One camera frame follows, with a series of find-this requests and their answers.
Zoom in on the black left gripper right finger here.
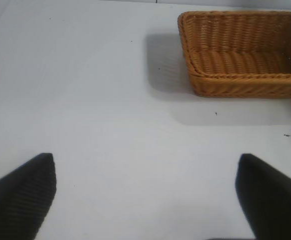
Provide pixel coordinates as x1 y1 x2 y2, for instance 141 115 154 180
234 153 291 240

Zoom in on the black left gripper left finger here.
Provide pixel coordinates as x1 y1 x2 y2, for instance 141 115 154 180
0 152 57 240

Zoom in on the brown wicker basket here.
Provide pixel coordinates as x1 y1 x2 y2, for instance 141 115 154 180
177 10 291 100

